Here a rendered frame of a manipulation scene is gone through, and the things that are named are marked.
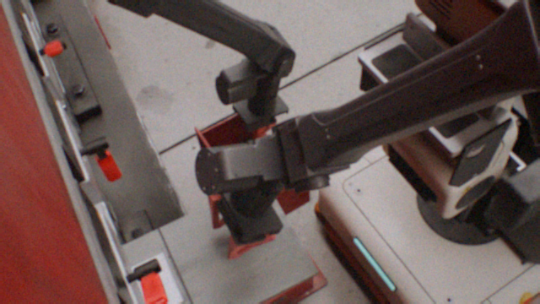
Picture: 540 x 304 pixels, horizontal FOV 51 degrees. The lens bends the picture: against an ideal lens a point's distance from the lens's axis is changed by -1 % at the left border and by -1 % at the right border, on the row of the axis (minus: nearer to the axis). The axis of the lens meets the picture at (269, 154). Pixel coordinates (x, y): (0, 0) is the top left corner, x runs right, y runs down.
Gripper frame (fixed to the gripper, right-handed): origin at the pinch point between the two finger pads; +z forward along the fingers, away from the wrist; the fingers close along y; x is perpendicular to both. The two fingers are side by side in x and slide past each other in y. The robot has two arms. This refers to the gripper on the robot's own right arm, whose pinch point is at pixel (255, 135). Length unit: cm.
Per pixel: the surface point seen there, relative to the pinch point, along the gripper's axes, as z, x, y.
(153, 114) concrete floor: 77, -80, -11
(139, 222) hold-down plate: -4.9, 12.3, 31.9
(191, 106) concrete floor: 74, -75, -25
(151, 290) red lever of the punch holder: -36, 39, 41
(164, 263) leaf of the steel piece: -14.3, 26.2, 33.6
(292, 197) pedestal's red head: 5.1, 14.6, -1.1
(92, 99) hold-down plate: -5.9, -18.2, 28.9
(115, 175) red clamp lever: -23.9, 14.6, 36.1
